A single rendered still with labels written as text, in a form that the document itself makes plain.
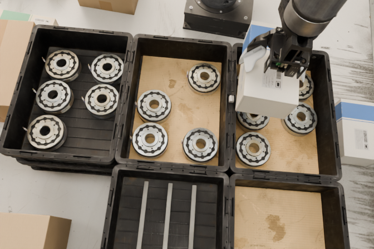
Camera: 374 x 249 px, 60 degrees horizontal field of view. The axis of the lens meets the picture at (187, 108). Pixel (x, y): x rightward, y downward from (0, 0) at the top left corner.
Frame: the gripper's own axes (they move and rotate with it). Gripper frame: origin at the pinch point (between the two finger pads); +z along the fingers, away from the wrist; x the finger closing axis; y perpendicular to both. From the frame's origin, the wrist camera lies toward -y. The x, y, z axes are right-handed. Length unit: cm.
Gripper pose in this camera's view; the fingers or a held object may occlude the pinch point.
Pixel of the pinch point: (270, 65)
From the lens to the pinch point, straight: 78.6
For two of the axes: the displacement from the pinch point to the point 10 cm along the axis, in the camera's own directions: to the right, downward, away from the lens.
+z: -0.6, 3.6, 9.3
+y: -1.7, 9.2, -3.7
